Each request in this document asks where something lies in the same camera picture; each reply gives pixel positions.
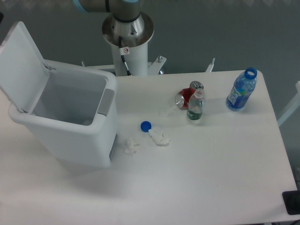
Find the white trash can lid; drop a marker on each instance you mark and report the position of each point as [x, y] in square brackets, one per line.
[23, 71]

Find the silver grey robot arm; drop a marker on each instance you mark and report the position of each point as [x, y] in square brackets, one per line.
[126, 24]

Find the white plastic trash can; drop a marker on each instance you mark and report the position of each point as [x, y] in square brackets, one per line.
[75, 117]

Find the blue bottle cap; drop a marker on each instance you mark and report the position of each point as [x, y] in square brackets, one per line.
[145, 126]

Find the clear plastic bottle cap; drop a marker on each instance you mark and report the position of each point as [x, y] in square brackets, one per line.
[164, 113]

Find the crushed red soda can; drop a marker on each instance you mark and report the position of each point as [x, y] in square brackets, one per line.
[182, 97]

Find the crumpled white tissue left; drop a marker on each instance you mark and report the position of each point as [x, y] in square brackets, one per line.
[131, 146]

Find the crumpled white tissue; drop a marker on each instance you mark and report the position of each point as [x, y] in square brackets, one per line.
[131, 146]
[159, 137]

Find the crumpled white tissue right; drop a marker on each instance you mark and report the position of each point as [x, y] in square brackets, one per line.
[159, 137]

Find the clear green label bottle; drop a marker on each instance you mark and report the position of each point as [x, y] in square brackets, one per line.
[195, 105]

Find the blue plastic drink bottle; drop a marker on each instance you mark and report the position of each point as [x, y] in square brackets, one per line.
[242, 88]

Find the black device at edge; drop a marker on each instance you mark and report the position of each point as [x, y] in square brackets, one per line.
[292, 202]

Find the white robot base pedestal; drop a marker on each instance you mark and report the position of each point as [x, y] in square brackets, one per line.
[133, 60]

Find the white frame at right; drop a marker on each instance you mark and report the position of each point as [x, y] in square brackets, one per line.
[290, 108]

